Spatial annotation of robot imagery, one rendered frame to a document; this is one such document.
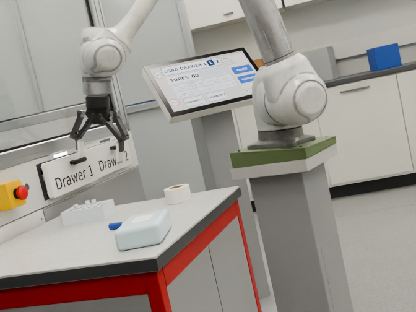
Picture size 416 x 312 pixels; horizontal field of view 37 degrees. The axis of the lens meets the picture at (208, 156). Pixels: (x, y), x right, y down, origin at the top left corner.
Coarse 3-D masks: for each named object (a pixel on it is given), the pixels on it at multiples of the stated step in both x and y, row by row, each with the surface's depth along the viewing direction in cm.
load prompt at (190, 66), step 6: (204, 60) 282; (210, 60) 283; (216, 60) 284; (174, 66) 276; (180, 66) 276; (186, 66) 277; (192, 66) 278; (198, 66) 279; (204, 66) 280; (210, 66) 280; (168, 72) 272; (174, 72) 273; (180, 72) 274
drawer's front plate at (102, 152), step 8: (104, 144) 225; (112, 144) 231; (96, 152) 219; (104, 152) 224; (112, 152) 230; (128, 152) 242; (96, 160) 218; (104, 160) 223; (112, 160) 229; (128, 160) 241; (96, 168) 217; (104, 168) 222; (112, 168) 228; (120, 168) 234
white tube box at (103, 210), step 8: (112, 200) 173; (72, 208) 175; (80, 208) 171; (88, 208) 166; (96, 208) 166; (104, 208) 166; (112, 208) 172; (64, 216) 168; (72, 216) 168; (80, 216) 167; (88, 216) 167; (96, 216) 166; (104, 216) 166; (64, 224) 168; (72, 224) 168
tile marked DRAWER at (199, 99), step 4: (196, 96) 267; (200, 96) 267; (184, 100) 264; (188, 100) 264; (192, 100) 265; (196, 100) 265; (200, 100) 265; (204, 100) 266; (188, 104) 263; (192, 104) 263; (196, 104) 264
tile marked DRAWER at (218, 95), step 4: (212, 92) 270; (216, 92) 270; (220, 92) 271; (224, 92) 271; (208, 96) 268; (212, 96) 269; (216, 96) 269; (220, 96) 270; (224, 96) 270; (212, 100) 267
